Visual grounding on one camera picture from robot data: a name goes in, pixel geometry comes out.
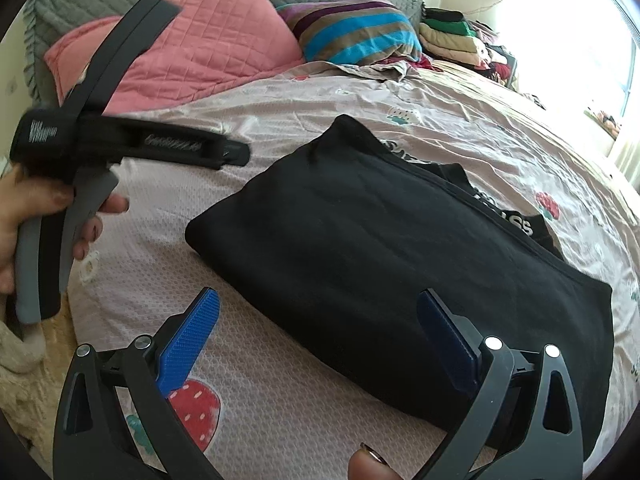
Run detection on pink quilted pillow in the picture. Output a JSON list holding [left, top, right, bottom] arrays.
[[44, 0, 307, 117]]

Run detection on black shorts with printed waistband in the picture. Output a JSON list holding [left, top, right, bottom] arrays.
[[185, 114, 615, 462]]

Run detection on person's right hand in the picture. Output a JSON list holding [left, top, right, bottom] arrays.
[[348, 442, 402, 480]]

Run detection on beige fluffy rug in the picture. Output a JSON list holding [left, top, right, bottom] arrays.
[[0, 297, 77, 453]]

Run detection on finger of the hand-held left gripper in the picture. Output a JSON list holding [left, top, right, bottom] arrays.
[[62, 0, 184, 113], [117, 122, 251, 170]]

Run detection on floral crumpled cloth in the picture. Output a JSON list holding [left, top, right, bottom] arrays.
[[340, 54, 453, 82]]

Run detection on striped pillow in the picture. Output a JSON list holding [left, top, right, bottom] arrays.
[[276, 0, 427, 67]]

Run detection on person's left hand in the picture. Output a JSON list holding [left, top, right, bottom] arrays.
[[0, 164, 132, 306]]

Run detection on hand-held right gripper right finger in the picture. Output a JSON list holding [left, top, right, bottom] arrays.
[[415, 288, 584, 480]]

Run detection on stack of folded clothes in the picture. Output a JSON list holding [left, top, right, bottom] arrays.
[[419, 7, 522, 92]]

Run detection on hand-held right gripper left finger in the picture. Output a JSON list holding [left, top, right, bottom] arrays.
[[52, 286, 222, 480]]

